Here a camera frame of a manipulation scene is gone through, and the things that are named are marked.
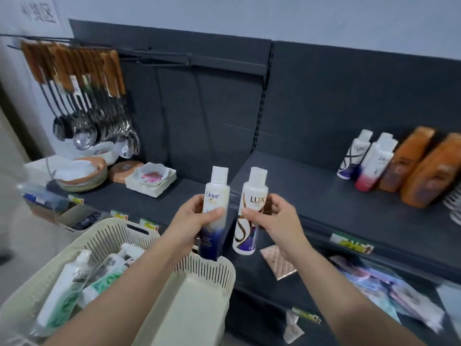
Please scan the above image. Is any pile of pastel small packets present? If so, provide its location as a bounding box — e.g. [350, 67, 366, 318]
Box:
[328, 255, 446, 334]

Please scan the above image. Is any person's right hand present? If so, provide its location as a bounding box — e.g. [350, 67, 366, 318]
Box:
[242, 193, 314, 263]

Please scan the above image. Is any person's right forearm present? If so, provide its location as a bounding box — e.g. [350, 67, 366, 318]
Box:
[291, 245, 429, 346]

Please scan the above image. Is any white ribbed scalloped bowl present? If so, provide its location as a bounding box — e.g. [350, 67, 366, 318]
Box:
[92, 142, 120, 166]

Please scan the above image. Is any small cream slotted basket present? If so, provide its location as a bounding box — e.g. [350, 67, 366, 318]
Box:
[57, 204, 110, 233]

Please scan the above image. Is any stack of orange cream plates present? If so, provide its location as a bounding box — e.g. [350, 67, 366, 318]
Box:
[52, 156, 109, 193]

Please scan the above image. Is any cream slotted plastic basket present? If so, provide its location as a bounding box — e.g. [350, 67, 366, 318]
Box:
[131, 248, 237, 346]
[0, 217, 161, 346]

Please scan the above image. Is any pink patterned flat packet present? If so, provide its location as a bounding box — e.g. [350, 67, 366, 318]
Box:
[260, 245, 298, 282]

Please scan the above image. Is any white floral bowl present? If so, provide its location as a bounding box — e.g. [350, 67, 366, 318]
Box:
[132, 161, 170, 187]

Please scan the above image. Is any orange dome bowl with sticker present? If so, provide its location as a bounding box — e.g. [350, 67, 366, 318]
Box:
[108, 160, 146, 184]

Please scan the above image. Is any clear blue plastic box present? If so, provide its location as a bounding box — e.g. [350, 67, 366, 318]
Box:
[18, 182, 78, 213]

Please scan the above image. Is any person's left forearm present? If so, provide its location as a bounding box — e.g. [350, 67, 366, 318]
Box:
[43, 230, 188, 346]

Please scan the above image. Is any white pump bottles group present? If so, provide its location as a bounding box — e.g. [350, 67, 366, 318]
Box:
[442, 183, 461, 226]

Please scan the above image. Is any bunch of dark blue packets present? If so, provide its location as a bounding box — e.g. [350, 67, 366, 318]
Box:
[70, 211, 103, 229]

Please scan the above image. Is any white square dish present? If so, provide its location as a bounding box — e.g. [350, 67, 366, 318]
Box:
[125, 165, 178, 198]

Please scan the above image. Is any pale pink tube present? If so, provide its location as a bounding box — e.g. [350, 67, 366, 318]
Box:
[282, 311, 305, 345]

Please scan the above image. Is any brown cardboard tray box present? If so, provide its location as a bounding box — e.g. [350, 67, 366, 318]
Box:
[25, 201, 73, 224]

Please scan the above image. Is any white plastic box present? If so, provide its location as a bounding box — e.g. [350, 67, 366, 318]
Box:
[25, 154, 58, 181]

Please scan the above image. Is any row of hanging steel ladles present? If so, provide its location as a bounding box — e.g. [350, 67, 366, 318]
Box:
[7, 37, 141, 159]

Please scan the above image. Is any white paper wall sign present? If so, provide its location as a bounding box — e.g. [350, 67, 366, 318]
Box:
[0, 0, 74, 38]

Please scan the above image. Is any dark grey shelf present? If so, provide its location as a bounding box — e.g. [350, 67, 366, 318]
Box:
[47, 19, 461, 346]

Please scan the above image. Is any person's left hand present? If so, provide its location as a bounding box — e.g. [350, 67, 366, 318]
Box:
[164, 193, 226, 263]

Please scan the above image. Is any Dove bottle pink bottom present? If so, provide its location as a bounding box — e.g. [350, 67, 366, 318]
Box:
[354, 137, 399, 193]

